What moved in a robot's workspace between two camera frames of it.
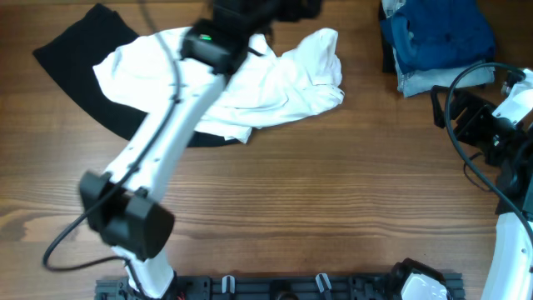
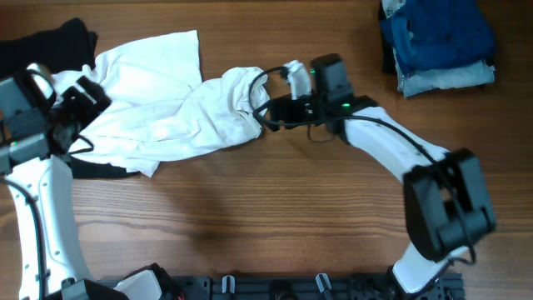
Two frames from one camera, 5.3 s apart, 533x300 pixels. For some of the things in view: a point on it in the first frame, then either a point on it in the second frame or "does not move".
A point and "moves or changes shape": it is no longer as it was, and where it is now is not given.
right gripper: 458,112 to 275,112
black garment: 70,57 to 65,46
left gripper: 296,11 to 77,98
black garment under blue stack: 389,65 does not move
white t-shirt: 290,76 moves or changes shape
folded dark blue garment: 434,33 does not move
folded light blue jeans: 411,82 does not move
